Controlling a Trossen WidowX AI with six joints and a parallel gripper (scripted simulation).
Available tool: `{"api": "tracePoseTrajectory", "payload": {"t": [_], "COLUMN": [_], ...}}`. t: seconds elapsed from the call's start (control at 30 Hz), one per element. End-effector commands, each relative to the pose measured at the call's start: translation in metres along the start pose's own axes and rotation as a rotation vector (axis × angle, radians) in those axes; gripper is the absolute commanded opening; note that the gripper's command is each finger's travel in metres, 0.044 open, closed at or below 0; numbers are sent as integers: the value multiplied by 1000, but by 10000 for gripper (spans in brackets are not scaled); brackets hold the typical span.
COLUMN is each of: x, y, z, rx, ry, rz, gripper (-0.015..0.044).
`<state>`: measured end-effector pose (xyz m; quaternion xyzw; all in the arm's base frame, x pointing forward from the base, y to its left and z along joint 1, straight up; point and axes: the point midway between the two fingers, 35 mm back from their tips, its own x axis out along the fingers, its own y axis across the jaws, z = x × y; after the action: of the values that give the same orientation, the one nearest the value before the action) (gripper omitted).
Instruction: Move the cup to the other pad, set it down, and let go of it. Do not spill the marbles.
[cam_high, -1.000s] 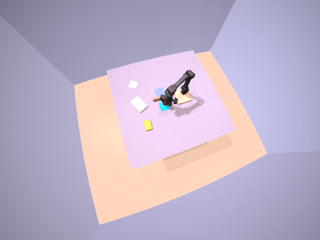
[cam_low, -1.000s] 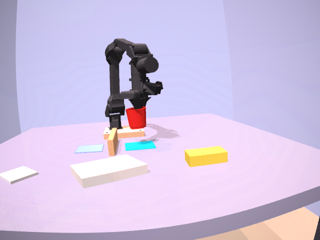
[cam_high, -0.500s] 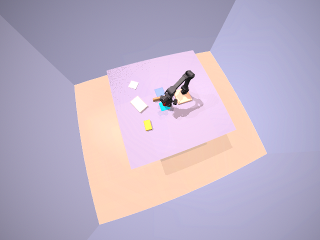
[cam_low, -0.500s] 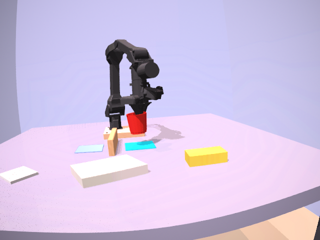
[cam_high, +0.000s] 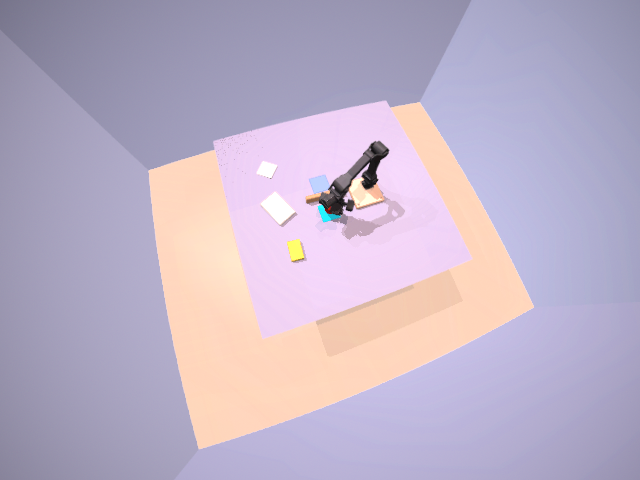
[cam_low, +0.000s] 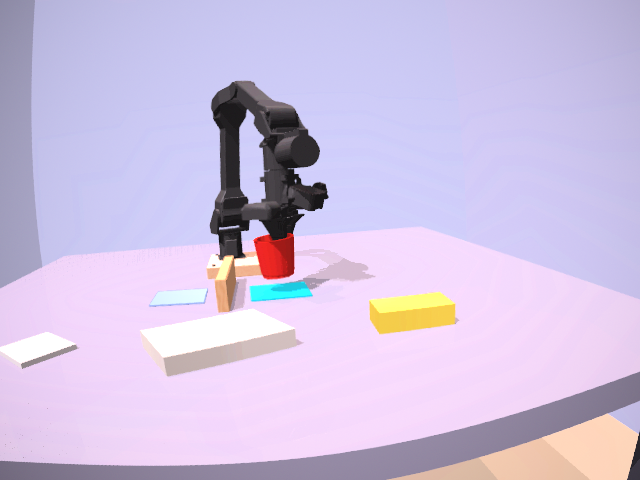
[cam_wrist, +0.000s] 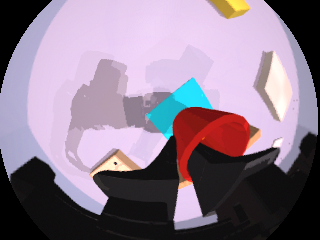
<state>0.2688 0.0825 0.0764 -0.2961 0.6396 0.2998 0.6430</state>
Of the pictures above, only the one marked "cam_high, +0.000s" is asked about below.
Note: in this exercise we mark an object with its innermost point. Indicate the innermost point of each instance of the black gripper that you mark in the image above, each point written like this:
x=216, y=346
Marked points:
x=349, y=205

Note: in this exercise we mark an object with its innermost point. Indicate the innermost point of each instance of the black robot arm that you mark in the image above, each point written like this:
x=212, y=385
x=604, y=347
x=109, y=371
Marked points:
x=344, y=182

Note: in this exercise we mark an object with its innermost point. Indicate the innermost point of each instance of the tan wooden bar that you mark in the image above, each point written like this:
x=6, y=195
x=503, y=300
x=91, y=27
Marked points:
x=314, y=197

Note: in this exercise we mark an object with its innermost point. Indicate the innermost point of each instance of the white flat block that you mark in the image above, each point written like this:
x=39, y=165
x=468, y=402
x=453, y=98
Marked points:
x=278, y=208

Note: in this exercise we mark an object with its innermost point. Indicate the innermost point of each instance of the white flat rectangular pad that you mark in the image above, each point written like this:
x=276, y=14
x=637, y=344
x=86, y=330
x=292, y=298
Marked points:
x=266, y=169

